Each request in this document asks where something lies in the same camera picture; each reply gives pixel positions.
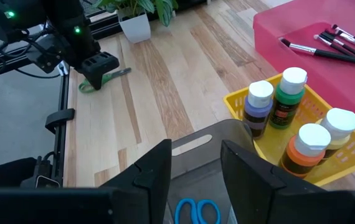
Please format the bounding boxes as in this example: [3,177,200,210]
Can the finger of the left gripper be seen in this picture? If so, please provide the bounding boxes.
[83,70,107,91]

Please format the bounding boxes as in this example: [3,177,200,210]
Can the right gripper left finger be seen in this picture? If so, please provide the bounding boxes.
[101,138,173,224]

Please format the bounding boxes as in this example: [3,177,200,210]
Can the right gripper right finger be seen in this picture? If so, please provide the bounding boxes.
[220,139,321,224]

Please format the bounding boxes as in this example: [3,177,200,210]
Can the green scissors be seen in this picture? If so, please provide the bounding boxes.
[78,67,132,94]

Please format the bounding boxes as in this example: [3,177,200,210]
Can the blue scissors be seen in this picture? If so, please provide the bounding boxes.
[174,197,222,224]

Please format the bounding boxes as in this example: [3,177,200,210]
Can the orange paint bottle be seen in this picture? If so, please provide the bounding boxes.
[278,123,332,179]

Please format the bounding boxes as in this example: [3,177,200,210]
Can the purple paint bottle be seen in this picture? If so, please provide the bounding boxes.
[242,80,274,139]

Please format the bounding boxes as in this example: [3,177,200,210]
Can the green paint bottle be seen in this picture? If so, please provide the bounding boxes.
[268,67,308,130]

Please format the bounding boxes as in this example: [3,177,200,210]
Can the yellow paint bottle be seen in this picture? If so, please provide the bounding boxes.
[316,107,355,166]

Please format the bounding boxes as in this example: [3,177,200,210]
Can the thick black makeup brush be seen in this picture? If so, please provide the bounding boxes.
[278,37,355,64]

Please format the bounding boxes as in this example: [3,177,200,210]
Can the thin paintbrush pale tip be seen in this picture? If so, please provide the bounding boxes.
[313,34,355,72]

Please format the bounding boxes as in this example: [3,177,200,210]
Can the thin dark paintbrush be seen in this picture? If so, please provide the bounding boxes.
[319,30,355,65]

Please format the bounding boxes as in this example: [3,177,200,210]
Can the black paintbrush silver ferrule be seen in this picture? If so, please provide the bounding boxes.
[331,24,355,57]

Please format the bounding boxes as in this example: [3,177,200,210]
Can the black table edge clamp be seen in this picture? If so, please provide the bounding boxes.
[44,108,76,135]

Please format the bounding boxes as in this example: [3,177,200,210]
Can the green plant white pot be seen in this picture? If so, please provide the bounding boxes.
[92,0,179,44]

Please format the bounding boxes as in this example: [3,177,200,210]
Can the grey translucent plastic bin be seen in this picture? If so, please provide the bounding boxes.
[164,118,261,224]

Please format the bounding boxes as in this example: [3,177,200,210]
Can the yellow plastic basket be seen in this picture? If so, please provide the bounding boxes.
[222,73,355,187]

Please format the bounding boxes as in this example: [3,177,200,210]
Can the red plastic tray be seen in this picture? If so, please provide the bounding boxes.
[252,0,355,125]

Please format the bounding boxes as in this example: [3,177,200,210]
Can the black table-level camera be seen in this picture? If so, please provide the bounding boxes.
[20,152,64,189]

